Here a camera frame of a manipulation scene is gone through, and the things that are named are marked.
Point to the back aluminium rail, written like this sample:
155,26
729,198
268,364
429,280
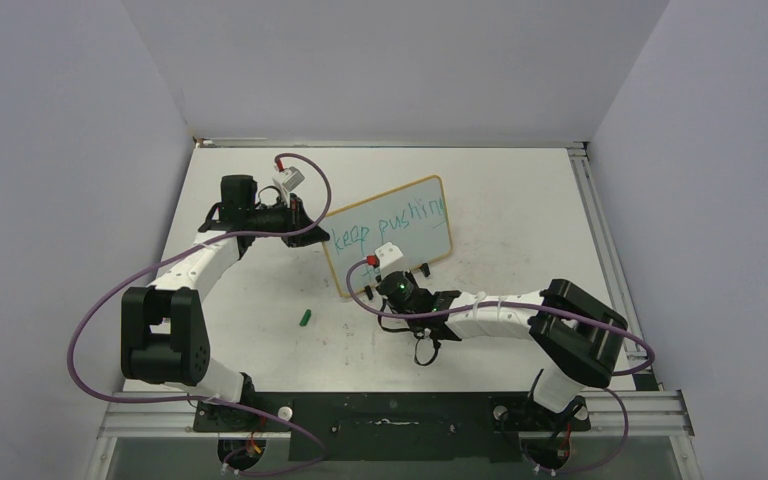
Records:
275,143

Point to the yellow framed whiteboard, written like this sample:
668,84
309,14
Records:
413,217

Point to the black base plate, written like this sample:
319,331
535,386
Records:
395,443

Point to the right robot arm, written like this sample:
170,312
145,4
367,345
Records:
578,332

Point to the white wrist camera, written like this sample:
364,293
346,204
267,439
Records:
388,259
286,180

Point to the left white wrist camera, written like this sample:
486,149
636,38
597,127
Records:
286,180

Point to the right aluminium rail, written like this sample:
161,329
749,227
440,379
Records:
617,286

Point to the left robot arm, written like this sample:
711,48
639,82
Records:
164,338

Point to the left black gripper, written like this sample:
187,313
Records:
294,215

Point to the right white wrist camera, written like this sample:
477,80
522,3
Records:
388,259

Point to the green marker cap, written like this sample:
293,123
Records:
305,318

